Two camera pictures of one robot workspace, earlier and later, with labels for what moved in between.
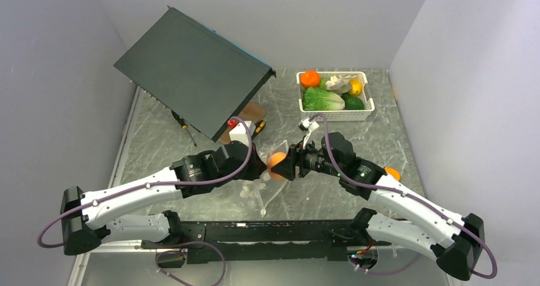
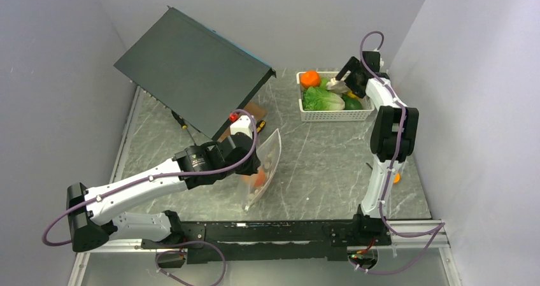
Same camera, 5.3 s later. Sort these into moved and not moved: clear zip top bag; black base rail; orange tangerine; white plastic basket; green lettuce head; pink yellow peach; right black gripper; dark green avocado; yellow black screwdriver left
Moved: clear zip top bag; right black gripper; pink yellow peach
Not moved: orange tangerine; white plastic basket; dark green avocado; yellow black screwdriver left; green lettuce head; black base rail
